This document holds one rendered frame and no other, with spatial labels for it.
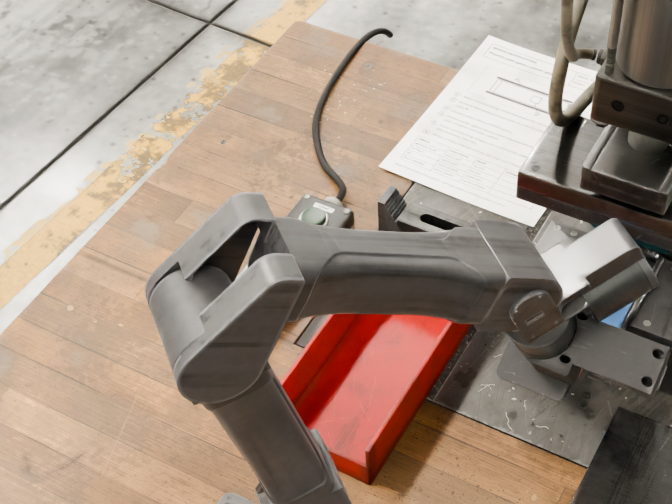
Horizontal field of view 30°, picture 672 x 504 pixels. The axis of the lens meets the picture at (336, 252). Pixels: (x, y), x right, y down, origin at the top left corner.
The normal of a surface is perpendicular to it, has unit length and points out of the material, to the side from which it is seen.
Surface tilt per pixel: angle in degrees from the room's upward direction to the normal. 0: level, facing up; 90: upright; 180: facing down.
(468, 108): 1
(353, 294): 89
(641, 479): 0
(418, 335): 0
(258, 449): 91
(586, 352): 31
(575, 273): 24
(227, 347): 90
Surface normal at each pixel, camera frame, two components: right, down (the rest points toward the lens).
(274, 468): 0.29, 0.67
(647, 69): -0.54, 0.63
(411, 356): -0.05, -0.68
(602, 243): -0.42, -0.51
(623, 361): -0.27, -0.24
